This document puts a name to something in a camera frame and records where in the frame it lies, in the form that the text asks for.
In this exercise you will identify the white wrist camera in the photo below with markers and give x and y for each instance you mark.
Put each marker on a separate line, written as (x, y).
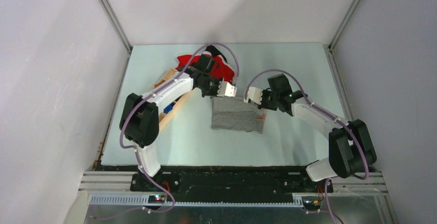
(254, 95)
(226, 89)

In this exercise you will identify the aluminium front frame rail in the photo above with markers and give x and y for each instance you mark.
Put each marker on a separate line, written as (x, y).
(114, 187)

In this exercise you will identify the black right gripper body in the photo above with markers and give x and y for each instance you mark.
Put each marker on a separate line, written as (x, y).
(269, 100)

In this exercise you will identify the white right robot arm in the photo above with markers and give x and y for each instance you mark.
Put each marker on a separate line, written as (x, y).
(350, 147)

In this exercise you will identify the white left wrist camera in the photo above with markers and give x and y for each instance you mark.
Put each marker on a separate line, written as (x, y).
(226, 89)

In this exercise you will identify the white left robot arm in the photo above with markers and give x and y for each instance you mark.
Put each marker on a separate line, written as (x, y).
(140, 121)

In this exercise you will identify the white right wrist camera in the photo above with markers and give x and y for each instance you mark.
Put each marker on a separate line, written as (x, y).
(254, 95)

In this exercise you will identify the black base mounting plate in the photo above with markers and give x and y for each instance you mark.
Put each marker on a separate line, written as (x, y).
(231, 184)

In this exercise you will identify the wooden compartment organizer box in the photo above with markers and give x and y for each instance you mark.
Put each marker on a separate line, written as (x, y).
(179, 101)

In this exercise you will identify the blue rolled cloth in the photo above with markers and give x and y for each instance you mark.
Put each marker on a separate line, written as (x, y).
(168, 108)

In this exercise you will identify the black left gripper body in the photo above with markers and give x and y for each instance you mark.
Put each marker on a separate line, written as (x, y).
(209, 86)

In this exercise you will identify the grey striped underwear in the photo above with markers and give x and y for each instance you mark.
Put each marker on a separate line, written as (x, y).
(232, 113)

